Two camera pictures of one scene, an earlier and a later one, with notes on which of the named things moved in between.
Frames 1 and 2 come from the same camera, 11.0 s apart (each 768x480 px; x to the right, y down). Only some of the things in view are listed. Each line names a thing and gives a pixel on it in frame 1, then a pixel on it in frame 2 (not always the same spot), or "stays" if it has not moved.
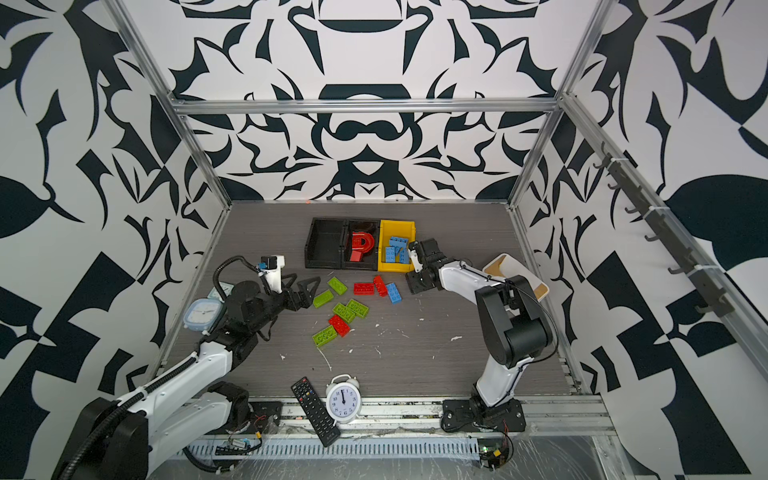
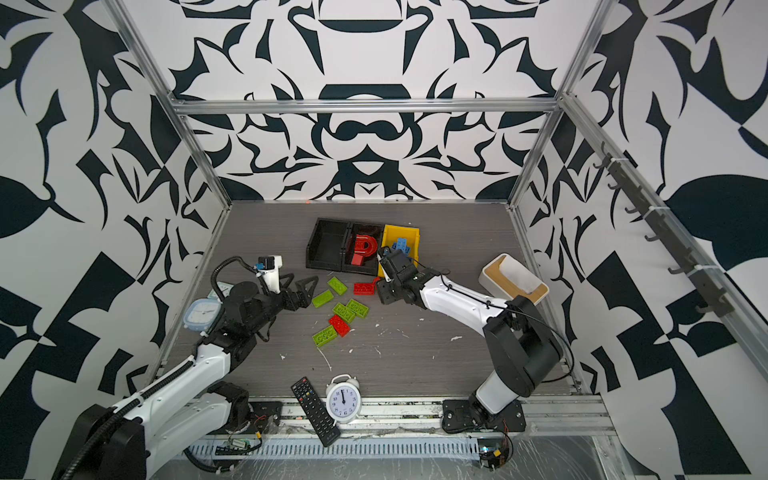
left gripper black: [292, 303] stays
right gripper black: [413, 284] → [384, 295]
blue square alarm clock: [202, 314] stays
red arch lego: [361, 243] stays
